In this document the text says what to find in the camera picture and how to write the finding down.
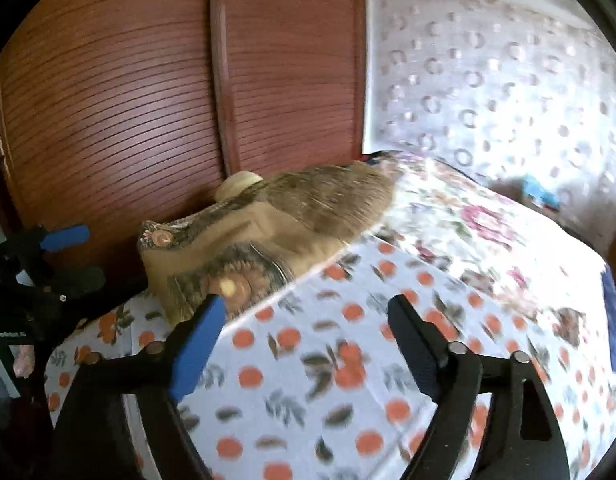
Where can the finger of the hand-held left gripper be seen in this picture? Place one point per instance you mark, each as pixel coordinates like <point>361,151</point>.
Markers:
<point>83,280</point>
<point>63,237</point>

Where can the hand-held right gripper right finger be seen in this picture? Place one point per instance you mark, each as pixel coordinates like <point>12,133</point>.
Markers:
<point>418,345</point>

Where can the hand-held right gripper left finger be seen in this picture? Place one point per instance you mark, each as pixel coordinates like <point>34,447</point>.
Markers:
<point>200,345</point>

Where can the olive patterned garment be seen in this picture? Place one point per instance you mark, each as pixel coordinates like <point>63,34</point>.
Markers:
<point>268,230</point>

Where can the person's left hand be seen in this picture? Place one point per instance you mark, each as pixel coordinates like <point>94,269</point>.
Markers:
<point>25,360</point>

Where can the orange fruit print bed sheet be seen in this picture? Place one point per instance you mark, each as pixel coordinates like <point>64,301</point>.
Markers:
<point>313,360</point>

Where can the yellow cloth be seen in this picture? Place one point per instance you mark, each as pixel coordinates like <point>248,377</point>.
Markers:
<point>235,183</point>

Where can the wooden headboard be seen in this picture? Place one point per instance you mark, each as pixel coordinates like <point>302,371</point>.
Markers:
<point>138,85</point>

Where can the blue plastic bag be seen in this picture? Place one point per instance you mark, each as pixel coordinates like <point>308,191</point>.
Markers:
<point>535,190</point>

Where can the circle patterned wall curtain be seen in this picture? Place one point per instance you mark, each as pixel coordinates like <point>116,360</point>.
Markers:
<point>488,85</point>

